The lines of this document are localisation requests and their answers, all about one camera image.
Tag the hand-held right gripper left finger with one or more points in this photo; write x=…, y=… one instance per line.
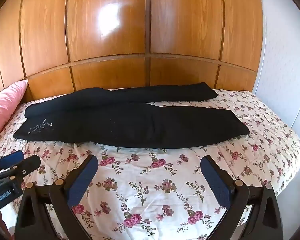
x=83, y=177

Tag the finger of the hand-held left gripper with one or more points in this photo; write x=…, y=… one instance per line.
x=11, y=158
x=25, y=167

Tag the pink pillow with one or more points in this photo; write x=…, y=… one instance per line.
x=3, y=102

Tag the bed with floral sheet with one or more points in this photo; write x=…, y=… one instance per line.
x=165, y=175

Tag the wooden panelled headboard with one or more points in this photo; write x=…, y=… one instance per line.
x=145, y=30

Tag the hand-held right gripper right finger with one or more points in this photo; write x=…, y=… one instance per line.
x=215, y=177

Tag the black pants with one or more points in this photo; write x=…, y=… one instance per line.
x=130, y=122

